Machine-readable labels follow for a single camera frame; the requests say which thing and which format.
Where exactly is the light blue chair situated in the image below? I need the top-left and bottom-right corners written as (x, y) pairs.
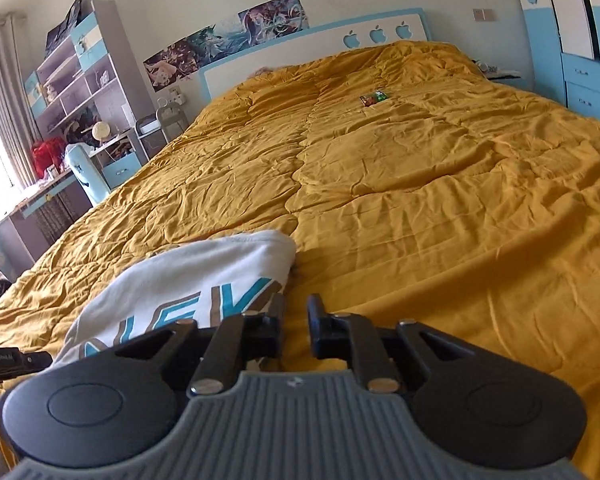
top-left (64, 142), bottom-right (112, 207)

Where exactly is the grey blue desk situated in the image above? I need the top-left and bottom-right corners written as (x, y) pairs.
top-left (0, 160), bottom-right (98, 263)

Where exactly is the grey blue shelf unit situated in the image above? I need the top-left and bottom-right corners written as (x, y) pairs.
top-left (22, 0), bottom-right (152, 191)

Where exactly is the white blue bed headboard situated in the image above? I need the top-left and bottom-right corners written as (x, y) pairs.
top-left (197, 7), bottom-right (431, 103)

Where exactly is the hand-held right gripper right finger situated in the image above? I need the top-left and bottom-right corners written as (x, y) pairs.
top-left (306, 294), bottom-right (482, 395)

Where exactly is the wall poster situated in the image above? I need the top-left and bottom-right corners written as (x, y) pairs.
top-left (181, 21), bottom-right (247, 68)
top-left (237, 0), bottom-right (312, 45)
top-left (143, 37), bottom-right (203, 93)

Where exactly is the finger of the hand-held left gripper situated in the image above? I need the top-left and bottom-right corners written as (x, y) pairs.
top-left (21, 351), bottom-right (54, 374)

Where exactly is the grey folding chair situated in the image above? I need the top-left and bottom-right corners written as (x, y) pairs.
top-left (136, 104), bottom-right (190, 159)

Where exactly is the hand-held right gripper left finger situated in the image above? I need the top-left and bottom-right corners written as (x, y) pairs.
top-left (112, 293), bottom-right (287, 397)

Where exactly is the dark bag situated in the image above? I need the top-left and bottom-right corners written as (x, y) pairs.
top-left (45, 0), bottom-right (84, 57)

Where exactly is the blue white wardrobe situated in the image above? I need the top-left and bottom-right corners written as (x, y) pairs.
top-left (507, 0), bottom-right (600, 123)

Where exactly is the mustard yellow quilt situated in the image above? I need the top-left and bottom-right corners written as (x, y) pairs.
top-left (0, 40), bottom-right (600, 480)

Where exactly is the grey curtain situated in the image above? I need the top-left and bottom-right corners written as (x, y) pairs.
top-left (0, 14), bottom-right (42, 203)

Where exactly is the red bag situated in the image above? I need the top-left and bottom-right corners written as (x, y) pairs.
top-left (31, 136), bottom-right (67, 179)

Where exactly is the blue white nightstand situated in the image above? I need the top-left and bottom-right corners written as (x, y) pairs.
top-left (475, 60), bottom-right (522, 89)

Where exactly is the white printed shirt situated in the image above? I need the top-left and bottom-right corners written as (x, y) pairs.
top-left (50, 230), bottom-right (298, 368)

